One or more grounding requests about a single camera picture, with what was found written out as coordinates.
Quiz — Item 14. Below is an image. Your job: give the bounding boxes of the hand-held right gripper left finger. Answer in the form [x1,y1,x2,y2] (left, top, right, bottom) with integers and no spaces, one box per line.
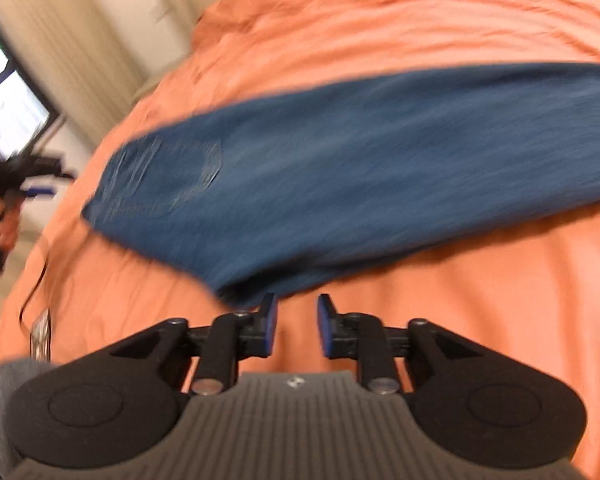
[110,293,280,397]

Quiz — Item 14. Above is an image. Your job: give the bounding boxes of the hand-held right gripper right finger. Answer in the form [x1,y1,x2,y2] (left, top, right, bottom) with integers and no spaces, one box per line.
[317,293,482,396]

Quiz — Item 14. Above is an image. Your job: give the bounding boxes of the blue denim pants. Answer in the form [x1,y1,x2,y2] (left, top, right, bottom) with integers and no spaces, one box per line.
[80,62,600,309]

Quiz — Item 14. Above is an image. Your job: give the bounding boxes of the person's left hand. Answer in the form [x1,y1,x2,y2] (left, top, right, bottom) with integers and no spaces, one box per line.
[0,189,22,252]

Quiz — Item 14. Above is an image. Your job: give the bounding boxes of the dark framed window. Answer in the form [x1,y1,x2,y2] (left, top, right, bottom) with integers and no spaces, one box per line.
[0,0,63,148]

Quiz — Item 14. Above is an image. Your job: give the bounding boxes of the beige pleated curtain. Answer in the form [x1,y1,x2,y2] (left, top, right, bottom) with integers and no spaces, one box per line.
[0,0,148,133]

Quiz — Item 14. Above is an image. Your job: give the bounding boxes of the smartphone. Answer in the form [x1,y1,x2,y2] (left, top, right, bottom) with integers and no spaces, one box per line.
[29,309,54,362]

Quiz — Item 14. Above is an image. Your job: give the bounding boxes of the orange bed cover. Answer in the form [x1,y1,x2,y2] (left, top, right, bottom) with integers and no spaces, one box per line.
[0,0,600,480]

